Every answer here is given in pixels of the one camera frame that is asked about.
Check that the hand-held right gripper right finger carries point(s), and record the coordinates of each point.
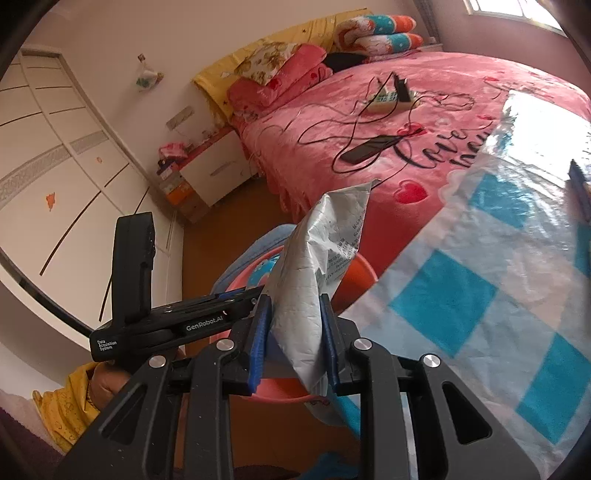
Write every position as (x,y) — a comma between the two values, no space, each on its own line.
(328,350)

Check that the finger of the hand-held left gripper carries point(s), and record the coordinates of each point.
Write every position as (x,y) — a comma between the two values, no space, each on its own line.
(207,302)

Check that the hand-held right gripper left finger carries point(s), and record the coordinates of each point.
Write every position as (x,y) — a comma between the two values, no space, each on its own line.
(259,341)

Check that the pink plastic bucket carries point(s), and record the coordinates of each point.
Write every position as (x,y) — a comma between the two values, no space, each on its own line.
(355,286)

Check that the silver foil bag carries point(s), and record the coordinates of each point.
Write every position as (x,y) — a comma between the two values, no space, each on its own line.
(314,258)

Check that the person's left forearm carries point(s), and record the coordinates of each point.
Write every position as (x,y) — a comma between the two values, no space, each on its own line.
(64,406)

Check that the brown cardboard box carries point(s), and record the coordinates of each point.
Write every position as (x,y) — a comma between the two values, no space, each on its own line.
(196,212)

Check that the orange cardboard box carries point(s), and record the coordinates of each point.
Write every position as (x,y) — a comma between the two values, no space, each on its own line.
(180,194)

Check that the pink packet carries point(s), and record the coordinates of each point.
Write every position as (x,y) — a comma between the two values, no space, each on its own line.
(171,151)

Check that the white built-in wardrobe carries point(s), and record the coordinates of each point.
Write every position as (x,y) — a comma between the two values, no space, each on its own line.
(69,161)

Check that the white nightstand with red top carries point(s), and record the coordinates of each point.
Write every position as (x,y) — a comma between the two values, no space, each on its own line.
(212,170)

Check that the blue white checkered tablecloth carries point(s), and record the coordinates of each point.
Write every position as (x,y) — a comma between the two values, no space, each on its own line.
(461,286)

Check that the white hanging plastic bag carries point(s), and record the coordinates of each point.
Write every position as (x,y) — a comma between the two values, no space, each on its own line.
(147,78)

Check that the yellow wooden headboard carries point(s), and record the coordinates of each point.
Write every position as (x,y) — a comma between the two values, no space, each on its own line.
(217,87)

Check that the black smartphone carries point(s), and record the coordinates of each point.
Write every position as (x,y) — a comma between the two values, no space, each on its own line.
(369,148)

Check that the floral print pillow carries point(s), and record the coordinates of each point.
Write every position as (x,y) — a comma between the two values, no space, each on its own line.
(265,60)

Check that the folded pink blanket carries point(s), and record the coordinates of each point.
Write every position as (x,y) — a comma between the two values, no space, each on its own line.
(295,69)

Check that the beige power strip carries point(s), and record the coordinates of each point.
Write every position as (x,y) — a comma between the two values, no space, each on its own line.
(383,102)

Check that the black charger plug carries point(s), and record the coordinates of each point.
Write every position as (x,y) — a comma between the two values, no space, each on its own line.
(401,90)

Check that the black cloth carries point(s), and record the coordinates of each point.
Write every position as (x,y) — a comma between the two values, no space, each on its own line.
(346,61)

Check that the dark blue blurred object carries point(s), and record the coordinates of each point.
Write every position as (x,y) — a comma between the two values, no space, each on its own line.
(579,184)

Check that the bed with pink blanket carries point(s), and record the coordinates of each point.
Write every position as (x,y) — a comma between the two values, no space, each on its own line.
(461,74)

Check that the cartoon print bolster pillow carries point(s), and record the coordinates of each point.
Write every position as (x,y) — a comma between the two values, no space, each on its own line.
(383,23)
(392,42)

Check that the small white bedside table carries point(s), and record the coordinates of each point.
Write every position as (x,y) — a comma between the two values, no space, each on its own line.
(431,46)

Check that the grey patterned curtain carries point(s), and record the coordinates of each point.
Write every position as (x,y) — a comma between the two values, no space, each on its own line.
(427,18)

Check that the bedroom window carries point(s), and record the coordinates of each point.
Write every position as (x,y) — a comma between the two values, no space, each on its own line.
(517,9)

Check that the wall socket panel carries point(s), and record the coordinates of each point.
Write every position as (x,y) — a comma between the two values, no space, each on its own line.
(180,117)

